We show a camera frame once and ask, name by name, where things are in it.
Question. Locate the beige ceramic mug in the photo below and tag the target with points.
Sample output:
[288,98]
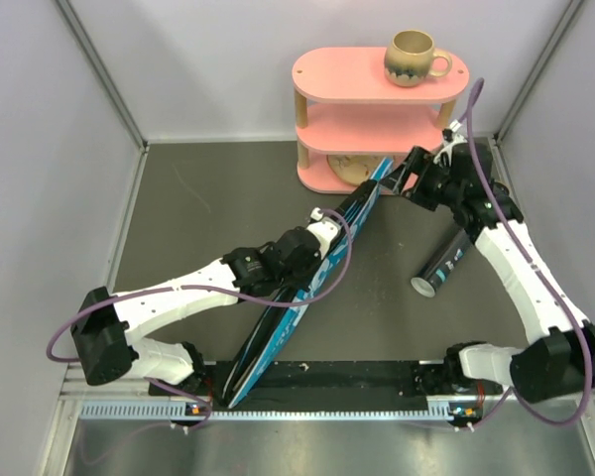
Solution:
[412,57]

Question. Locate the pink three-tier shelf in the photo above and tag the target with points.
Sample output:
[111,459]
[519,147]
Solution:
[345,106]

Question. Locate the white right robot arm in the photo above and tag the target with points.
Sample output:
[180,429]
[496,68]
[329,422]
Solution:
[559,359]

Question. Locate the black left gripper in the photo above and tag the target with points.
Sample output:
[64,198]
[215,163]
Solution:
[315,263]

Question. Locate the black shuttlecock tube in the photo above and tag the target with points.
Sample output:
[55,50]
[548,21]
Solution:
[442,262]

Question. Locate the blue sport racket bag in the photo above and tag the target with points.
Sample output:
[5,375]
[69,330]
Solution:
[280,318]

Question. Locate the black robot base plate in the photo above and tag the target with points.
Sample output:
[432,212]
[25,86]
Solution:
[346,386]

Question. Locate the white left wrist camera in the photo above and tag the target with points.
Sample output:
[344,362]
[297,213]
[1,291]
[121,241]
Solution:
[324,229]

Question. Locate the round painted beige coaster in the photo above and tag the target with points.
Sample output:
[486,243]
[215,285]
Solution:
[353,169]

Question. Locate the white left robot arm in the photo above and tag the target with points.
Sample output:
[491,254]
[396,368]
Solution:
[112,334]

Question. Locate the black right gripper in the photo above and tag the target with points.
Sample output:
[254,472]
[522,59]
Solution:
[419,164]

